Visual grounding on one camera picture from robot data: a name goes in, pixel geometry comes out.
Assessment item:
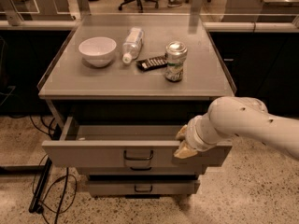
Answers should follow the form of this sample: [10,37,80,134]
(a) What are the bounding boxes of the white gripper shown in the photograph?
[174,114,231,159]

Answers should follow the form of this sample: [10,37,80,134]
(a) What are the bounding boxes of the grey top drawer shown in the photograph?
[42,118,232,172]

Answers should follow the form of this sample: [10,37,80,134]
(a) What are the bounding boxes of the grey drawer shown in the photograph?
[77,165,206,175]
[86,180,200,196]
[42,118,232,172]

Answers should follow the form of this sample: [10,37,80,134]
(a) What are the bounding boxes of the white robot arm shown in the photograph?
[174,96,299,160]

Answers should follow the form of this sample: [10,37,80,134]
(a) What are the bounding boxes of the grey bottom drawer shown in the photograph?
[86,180,200,196]

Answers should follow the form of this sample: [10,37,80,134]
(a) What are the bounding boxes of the grey middle drawer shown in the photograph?
[77,165,206,175]

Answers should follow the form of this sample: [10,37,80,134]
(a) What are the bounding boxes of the grey drawer cabinet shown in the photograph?
[36,13,237,200]

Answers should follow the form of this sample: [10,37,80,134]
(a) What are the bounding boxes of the black snack bar packet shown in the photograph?
[136,56,167,72]

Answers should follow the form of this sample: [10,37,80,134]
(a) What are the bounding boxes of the silver green soda can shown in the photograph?
[164,41,188,82]

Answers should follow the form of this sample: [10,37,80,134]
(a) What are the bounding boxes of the clear plastic water bottle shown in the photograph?
[122,27,144,64]

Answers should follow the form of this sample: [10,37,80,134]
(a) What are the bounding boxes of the white ceramic bowl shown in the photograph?
[78,36,117,67]

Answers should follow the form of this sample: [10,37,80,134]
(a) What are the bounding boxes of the black power strip bar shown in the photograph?
[29,158,52,213]

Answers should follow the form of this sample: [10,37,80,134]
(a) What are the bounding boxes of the grey background desk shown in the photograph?
[221,0,299,22]

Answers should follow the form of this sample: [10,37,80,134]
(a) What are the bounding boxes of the black floor cables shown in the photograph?
[0,84,78,224]

